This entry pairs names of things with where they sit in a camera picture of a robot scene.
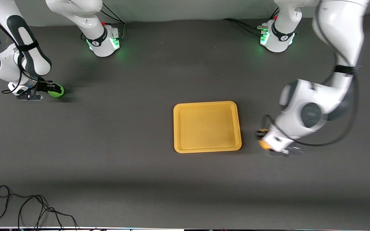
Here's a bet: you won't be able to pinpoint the yellow plastic tray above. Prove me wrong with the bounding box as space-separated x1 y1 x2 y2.
173 101 242 154

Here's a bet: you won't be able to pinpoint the loose thin black cable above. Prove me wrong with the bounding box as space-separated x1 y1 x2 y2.
0 185 79 230

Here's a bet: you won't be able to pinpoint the dark grey table cloth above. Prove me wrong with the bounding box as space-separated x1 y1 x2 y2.
0 11 370 229

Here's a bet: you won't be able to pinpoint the black left arm base cables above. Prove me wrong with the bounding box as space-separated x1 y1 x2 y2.
223 8 280 36

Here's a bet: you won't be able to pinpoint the green apple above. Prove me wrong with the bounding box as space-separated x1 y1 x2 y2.
48 83 65 98

